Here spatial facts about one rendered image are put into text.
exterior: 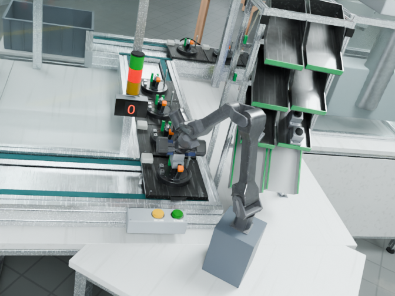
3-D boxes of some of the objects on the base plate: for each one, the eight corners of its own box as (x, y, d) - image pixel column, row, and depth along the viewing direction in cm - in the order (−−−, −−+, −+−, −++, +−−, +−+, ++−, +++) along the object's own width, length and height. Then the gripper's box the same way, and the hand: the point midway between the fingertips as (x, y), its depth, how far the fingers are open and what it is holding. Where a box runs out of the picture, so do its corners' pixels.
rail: (217, 229, 171) (224, 208, 165) (-36, 225, 147) (-39, 200, 141) (214, 219, 175) (221, 198, 169) (-32, 213, 151) (-35, 189, 146)
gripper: (160, 146, 155) (152, 159, 169) (211, 150, 159) (199, 162, 174) (160, 130, 157) (153, 144, 171) (210, 134, 161) (198, 147, 176)
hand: (178, 150), depth 169 cm, fingers closed on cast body, 4 cm apart
